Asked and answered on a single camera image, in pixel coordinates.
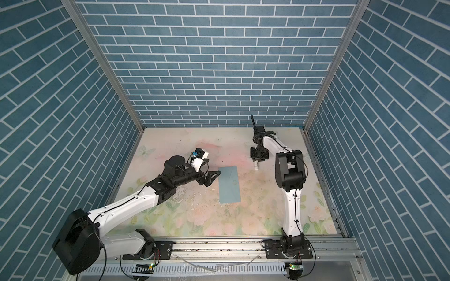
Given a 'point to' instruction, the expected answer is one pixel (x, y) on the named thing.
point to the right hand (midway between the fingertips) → (255, 157)
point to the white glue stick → (256, 165)
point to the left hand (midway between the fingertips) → (214, 166)
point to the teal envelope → (229, 186)
